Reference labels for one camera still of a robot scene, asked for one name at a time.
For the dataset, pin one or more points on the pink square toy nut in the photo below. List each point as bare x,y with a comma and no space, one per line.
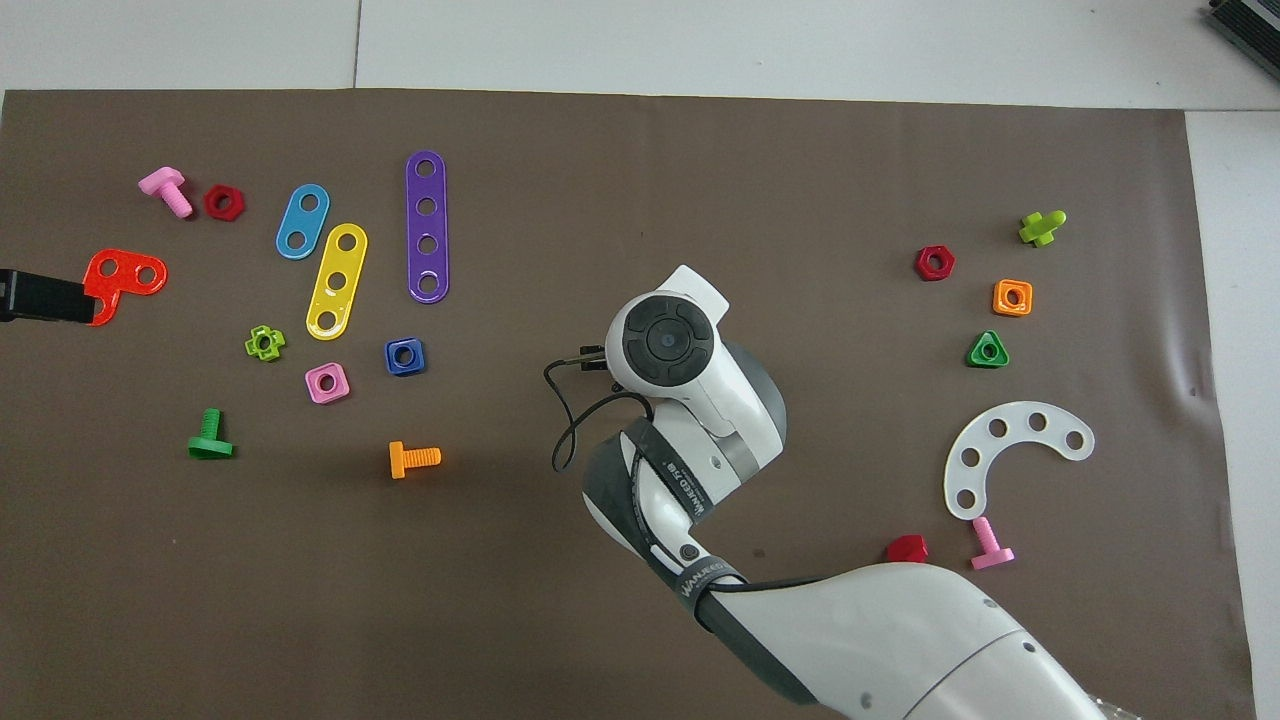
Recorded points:
312,385

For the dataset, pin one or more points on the pink plastic toy bolt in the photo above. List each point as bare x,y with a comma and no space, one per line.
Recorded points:
165,185
990,550

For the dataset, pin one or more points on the red hexagon toy nut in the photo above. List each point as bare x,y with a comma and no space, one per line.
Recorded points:
210,202
921,263

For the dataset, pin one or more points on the green triangle toy nut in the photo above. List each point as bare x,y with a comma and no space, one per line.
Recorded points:
972,358

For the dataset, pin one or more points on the lime cross toy nut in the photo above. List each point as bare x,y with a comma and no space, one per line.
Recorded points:
251,345

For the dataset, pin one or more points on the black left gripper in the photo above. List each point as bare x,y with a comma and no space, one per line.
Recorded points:
35,297

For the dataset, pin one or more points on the purple four-hole plate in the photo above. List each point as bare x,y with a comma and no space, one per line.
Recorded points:
427,226

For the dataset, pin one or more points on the black ribbed device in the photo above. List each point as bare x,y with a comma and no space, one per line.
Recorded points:
1250,25

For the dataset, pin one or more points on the brown table mat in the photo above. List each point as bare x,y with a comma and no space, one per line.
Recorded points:
300,600

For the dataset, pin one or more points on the white curved five-hole plate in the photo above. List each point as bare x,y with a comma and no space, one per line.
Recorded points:
1018,420

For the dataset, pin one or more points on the blue two-hole plate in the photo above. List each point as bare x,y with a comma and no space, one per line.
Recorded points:
302,222

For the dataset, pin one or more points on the yellow three-hole plate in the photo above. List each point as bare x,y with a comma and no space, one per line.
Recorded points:
342,262

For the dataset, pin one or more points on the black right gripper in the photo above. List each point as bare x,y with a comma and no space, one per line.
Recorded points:
595,361

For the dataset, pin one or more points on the blue square toy nut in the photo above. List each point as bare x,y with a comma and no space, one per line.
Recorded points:
392,357

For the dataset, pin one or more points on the orange square toy nut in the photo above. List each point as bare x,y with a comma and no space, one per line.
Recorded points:
998,298

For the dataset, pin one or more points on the lime green toy bolt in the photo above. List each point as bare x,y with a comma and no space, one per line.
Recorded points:
1040,230

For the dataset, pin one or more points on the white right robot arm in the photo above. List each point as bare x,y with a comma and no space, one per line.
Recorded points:
900,640

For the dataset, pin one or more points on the orange three-hole angle plate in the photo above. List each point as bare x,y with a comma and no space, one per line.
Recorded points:
125,283

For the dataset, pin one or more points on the green plastic toy bolt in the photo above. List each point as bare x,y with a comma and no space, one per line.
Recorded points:
210,440

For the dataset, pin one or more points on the orange plastic toy bolt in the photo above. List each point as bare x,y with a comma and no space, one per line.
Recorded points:
410,459

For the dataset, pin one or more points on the red plastic toy bolt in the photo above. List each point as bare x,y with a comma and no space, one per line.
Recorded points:
905,548

